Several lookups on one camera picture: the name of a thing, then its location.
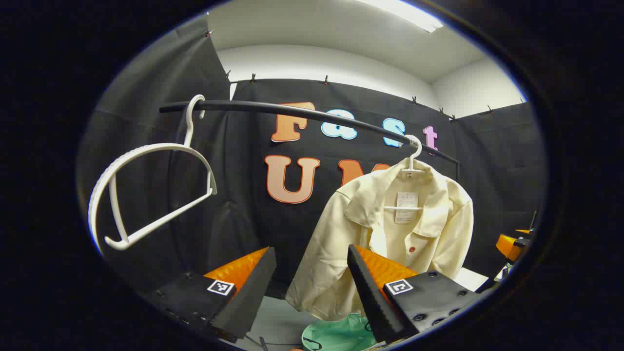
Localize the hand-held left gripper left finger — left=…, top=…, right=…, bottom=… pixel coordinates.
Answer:
left=139, top=246, right=277, bottom=344

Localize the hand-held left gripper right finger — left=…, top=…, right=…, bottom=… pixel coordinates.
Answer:
left=347, top=244, right=483, bottom=345

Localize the green laundry hamper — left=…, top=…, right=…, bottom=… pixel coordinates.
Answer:
left=301, top=313, right=378, bottom=351

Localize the cream button shirt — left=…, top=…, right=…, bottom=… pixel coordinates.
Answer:
left=285, top=157, right=474, bottom=322

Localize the white plastic hanger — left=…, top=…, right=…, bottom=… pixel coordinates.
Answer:
left=88, top=94, right=217, bottom=251
left=384, top=135, right=427, bottom=212

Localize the white floor board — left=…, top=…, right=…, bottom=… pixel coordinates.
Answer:
left=453, top=267, right=489, bottom=293

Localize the black backdrop cloth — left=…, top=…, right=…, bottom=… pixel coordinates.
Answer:
left=78, top=15, right=546, bottom=303

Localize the ceiling light panel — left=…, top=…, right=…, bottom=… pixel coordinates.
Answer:
left=356, top=0, right=444, bottom=33

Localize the black clothes rail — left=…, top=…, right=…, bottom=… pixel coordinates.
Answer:
left=159, top=99, right=462, bottom=182

